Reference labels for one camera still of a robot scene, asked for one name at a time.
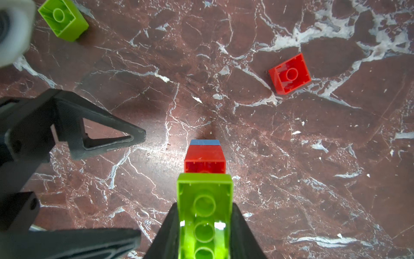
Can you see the green 2x2 lego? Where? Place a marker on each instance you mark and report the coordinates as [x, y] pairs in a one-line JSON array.
[[64, 19]]

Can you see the blue 2x4 lego brick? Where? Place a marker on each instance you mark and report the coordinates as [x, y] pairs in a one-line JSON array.
[[205, 142]]

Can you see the green 2x4 lego brick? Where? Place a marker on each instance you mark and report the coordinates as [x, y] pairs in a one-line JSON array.
[[204, 203]]

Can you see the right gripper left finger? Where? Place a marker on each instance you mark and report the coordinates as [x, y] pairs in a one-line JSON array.
[[166, 242]]

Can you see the red 2x4 lego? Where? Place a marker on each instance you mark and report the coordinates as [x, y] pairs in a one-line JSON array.
[[205, 159]]

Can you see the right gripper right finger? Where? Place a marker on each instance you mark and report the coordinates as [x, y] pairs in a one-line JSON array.
[[243, 244]]

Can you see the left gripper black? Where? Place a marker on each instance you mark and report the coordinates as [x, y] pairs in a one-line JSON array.
[[26, 141]]

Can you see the small red lego brick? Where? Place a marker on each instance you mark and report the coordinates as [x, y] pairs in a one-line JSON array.
[[290, 75]]

